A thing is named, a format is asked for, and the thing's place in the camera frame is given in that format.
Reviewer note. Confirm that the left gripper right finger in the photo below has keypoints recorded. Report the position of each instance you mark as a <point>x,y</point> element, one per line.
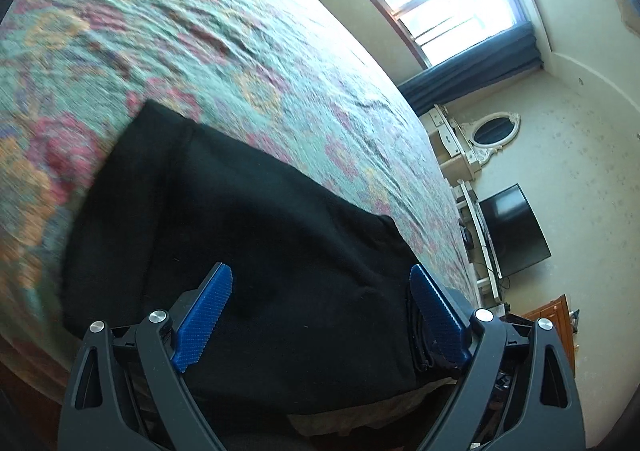
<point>516,389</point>

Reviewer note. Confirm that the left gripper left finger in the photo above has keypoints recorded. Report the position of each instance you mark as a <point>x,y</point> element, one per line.
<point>100,409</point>

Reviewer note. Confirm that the black pants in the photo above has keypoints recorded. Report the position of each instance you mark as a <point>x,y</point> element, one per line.
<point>318,319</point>

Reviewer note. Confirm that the white tv console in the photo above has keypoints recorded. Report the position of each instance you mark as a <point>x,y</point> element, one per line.
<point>486,271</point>

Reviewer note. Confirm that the black flat television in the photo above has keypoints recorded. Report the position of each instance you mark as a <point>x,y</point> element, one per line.
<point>513,228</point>

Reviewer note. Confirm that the cream vanity table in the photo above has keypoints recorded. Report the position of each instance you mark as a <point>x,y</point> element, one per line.
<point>454,154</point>

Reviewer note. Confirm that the oval vanity mirror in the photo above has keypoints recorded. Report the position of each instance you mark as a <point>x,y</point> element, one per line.
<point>489,135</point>

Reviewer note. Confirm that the right dark blue curtain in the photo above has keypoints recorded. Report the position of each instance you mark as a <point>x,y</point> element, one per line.
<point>506,54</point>

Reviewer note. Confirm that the floral bedspread bed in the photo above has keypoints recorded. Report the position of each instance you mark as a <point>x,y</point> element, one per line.
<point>283,76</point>

